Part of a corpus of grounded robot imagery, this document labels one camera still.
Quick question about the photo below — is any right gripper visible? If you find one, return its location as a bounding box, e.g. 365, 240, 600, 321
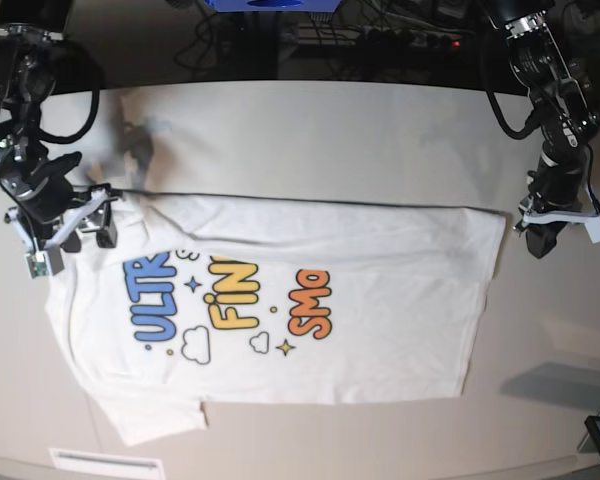
0, 152, 118, 253

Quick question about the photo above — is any white paper label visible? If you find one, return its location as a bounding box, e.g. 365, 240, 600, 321
49, 448, 166, 480

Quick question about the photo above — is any blue robot base block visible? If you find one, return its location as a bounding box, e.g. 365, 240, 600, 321
206, 0, 340, 13

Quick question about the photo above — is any power strip with red light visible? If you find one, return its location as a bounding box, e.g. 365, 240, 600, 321
284, 24, 474, 51

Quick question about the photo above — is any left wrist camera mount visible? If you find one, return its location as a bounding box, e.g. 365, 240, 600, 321
513, 197, 600, 244

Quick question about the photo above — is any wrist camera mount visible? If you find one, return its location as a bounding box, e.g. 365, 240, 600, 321
4, 184, 123, 279
513, 197, 600, 244

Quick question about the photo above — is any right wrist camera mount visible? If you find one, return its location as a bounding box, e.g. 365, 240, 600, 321
4, 184, 123, 279

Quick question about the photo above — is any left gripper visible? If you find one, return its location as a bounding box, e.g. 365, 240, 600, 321
524, 149, 586, 259

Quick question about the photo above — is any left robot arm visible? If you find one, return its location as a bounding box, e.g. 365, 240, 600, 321
479, 1, 600, 259

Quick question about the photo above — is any white printed T-shirt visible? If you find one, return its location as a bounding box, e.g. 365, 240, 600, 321
46, 196, 506, 446

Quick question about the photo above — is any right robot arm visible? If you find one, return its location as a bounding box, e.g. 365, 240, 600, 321
0, 1, 121, 254

